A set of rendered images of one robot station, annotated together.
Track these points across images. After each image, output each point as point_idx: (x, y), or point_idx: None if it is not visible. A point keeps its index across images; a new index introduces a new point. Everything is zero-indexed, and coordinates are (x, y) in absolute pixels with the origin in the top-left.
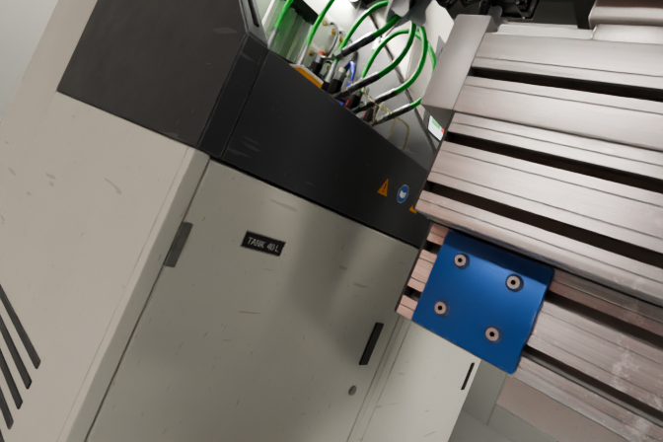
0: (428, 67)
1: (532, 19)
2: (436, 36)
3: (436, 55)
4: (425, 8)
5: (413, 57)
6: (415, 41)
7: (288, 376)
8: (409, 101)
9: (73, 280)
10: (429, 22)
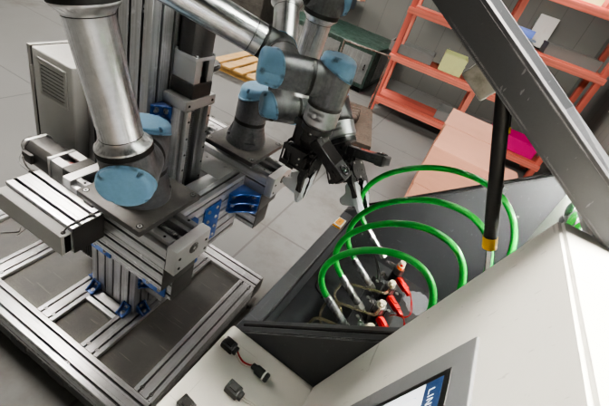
0: (406, 365)
1: (278, 160)
2: (470, 335)
3: (429, 363)
4: (345, 192)
5: (413, 323)
6: (436, 305)
7: None
8: (344, 324)
9: None
10: (486, 295)
